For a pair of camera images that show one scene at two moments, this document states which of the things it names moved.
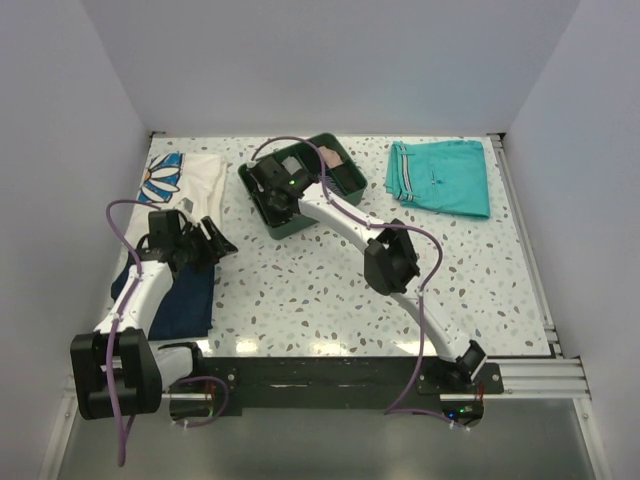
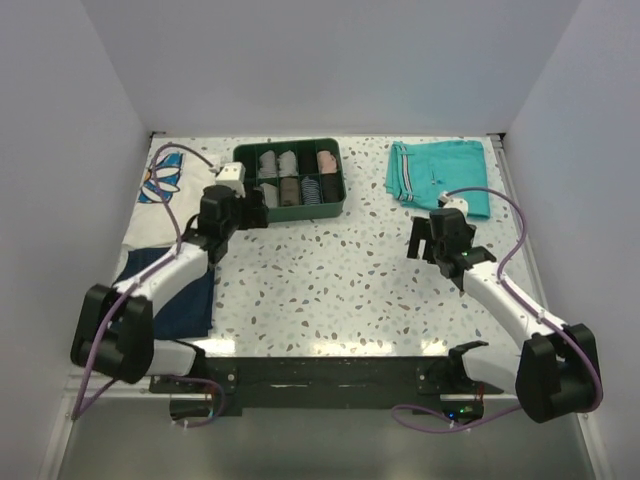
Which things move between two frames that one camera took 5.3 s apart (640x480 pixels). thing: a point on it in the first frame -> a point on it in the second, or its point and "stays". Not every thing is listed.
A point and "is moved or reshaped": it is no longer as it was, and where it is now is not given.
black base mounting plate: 454,390 stays
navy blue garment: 187,305 stays
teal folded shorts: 442,176 stays
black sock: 349,178 -> 332,188
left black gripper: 209,255 -> 253,218
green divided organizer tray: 329,165 is moved or reshaped
